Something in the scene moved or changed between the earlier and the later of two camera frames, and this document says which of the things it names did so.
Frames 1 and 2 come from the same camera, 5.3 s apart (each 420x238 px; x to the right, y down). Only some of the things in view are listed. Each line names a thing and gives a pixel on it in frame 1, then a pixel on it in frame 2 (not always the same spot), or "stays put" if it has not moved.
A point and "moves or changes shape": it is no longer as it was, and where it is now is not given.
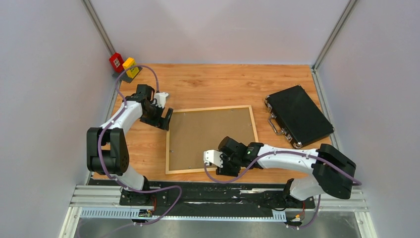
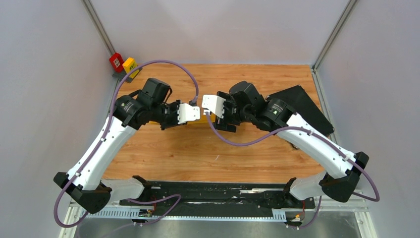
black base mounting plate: (210, 197) stays put
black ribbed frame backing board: (295, 113) stays put
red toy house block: (117, 62) stays put
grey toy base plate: (125, 77) stays put
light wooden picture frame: (193, 131) moves or changes shape
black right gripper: (225, 171) -> (225, 124)
